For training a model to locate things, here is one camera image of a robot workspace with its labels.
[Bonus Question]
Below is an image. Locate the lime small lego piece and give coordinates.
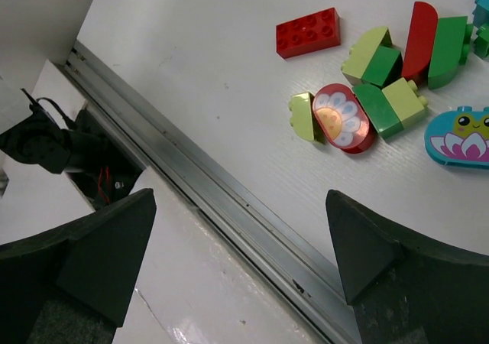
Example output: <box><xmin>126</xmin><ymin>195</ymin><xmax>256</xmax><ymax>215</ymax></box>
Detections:
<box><xmin>288</xmin><ymin>92</ymin><xmax>325</xmax><ymax>144</ymax></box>

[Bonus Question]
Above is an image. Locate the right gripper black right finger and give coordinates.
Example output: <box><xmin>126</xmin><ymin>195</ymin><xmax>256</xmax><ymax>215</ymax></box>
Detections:
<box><xmin>325</xmin><ymin>190</ymin><xmax>488</xmax><ymax>343</ymax></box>

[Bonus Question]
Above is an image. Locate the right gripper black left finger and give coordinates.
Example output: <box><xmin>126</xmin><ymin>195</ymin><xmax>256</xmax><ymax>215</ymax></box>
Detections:
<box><xmin>1</xmin><ymin>188</ymin><xmax>157</xmax><ymax>343</ymax></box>

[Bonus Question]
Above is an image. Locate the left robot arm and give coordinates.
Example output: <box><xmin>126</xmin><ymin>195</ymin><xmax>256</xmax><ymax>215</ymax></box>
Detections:
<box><xmin>1</xmin><ymin>89</ymin><xmax>143</xmax><ymax>210</ymax></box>

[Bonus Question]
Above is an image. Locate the small light blue lego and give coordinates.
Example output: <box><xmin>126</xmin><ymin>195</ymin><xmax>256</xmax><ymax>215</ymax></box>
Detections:
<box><xmin>472</xmin><ymin>0</ymin><xmax>489</xmax><ymax>28</ymax></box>

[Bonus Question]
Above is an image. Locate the red 2x4 lego brick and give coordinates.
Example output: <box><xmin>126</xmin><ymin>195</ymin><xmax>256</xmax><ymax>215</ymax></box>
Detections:
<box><xmin>276</xmin><ymin>8</ymin><xmax>341</xmax><ymax>59</ymax></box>

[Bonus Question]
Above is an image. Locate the dark green 2x4 lego brick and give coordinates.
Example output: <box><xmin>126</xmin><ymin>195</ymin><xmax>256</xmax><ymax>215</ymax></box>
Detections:
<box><xmin>474</xmin><ymin>24</ymin><xmax>489</xmax><ymax>60</ymax></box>

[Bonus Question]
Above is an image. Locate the aluminium table rail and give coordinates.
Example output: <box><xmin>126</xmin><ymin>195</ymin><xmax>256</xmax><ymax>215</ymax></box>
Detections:
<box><xmin>64</xmin><ymin>42</ymin><xmax>361</xmax><ymax>343</ymax></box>

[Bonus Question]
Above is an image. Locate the green and lime lego block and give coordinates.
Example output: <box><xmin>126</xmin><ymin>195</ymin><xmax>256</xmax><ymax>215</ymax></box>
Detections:
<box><xmin>352</xmin><ymin>77</ymin><xmax>429</xmax><ymax>140</ymax></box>

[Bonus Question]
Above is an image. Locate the red flower print lego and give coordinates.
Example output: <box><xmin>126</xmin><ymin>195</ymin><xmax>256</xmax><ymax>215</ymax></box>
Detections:
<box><xmin>312</xmin><ymin>83</ymin><xmax>377</xmax><ymax>155</ymax></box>

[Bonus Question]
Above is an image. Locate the red half-round lego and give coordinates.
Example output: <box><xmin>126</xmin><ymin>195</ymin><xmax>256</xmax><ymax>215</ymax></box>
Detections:
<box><xmin>401</xmin><ymin>2</ymin><xmax>439</xmax><ymax>86</ymax></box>

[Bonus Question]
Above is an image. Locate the teal frog lily lego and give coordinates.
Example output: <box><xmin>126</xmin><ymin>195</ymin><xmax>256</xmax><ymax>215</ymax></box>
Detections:
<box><xmin>424</xmin><ymin>106</ymin><xmax>488</xmax><ymax>169</ymax></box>

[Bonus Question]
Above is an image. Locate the lime and green slope lego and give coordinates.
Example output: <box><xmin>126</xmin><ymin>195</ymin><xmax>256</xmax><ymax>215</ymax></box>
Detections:
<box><xmin>341</xmin><ymin>26</ymin><xmax>403</xmax><ymax>88</ymax></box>

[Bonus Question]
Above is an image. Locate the green half-round lego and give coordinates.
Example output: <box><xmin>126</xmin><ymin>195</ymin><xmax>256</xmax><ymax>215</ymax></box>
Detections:
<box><xmin>428</xmin><ymin>16</ymin><xmax>474</xmax><ymax>89</ymax></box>

